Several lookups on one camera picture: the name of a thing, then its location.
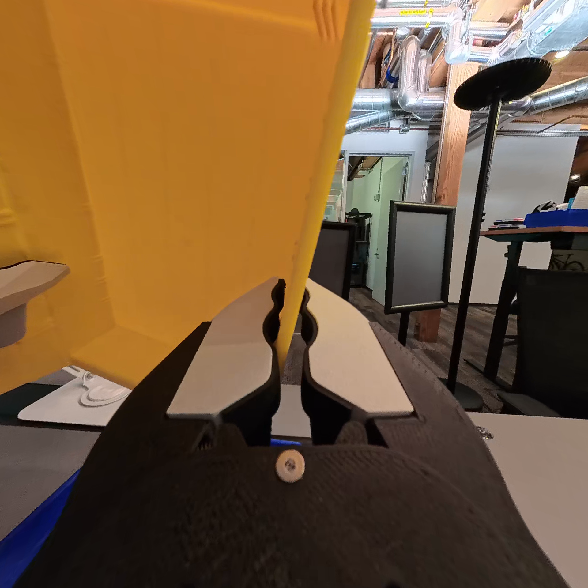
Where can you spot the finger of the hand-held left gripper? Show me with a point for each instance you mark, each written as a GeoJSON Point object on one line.
{"type": "Point", "coordinates": [32, 278]}

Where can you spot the metal table grommet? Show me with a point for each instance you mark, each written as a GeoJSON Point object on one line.
{"type": "Point", "coordinates": [485, 432]}

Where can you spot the white document stand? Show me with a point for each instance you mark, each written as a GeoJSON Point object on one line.
{"type": "Point", "coordinates": [55, 406]}

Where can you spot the wooden pillar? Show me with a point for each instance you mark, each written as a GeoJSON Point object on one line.
{"type": "Point", "coordinates": [452, 174]}

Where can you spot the small blue storage bin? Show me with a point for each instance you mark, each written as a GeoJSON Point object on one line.
{"type": "Point", "coordinates": [556, 218]}

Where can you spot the silver ceiling ducts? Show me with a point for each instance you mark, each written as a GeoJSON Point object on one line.
{"type": "Point", "coordinates": [413, 82]}

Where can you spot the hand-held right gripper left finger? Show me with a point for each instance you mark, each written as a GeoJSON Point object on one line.
{"type": "Point", "coordinates": [225, 363]}

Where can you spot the black floor lamp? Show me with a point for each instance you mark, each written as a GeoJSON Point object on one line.
{"type": "Point", "coordinates": [505, 82]}

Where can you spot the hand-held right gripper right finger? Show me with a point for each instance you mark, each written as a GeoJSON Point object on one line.
{"type": "Point", "coordinates": [358, 367]}

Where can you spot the black framed sign stand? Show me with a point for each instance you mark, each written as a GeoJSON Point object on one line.
{"type": "Point", "coordinates": [335, 257]}
{"type": "Point", "coordinates": [420, 257]}

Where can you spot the yellow plastic box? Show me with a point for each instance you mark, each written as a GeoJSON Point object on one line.
{"type": "Point", "coordinates": [183, 138]}

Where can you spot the blue plastic box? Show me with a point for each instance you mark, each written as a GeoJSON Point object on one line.
{"type": "Point", "coordinates": [32, 542]}

